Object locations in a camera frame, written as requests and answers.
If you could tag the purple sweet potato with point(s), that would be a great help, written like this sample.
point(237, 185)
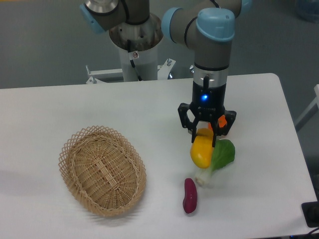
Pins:
point(190, 196)

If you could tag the white metal mounting frame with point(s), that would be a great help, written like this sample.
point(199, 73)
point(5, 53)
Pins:
point(169, 70)

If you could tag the yellow mango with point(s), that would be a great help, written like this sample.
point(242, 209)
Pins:
point(201, 149)

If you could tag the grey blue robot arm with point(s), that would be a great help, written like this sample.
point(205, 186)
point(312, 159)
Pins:
point(207, 28)

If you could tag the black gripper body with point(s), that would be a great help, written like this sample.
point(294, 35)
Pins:
point(208, 104)

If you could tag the orange tangerine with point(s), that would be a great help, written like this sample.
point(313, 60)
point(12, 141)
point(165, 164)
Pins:
point(222, 124)

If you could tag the black device at table edge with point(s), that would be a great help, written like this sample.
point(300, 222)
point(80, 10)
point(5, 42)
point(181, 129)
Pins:
point(311, 213)

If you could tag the green bok choy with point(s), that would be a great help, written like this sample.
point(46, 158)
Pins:
point(222, 155)

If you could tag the woven wicker basket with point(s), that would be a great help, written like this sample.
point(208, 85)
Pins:
point(102, 171)

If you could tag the white furniture leg at right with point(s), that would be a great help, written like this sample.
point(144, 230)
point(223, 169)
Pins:
point(308, 112)

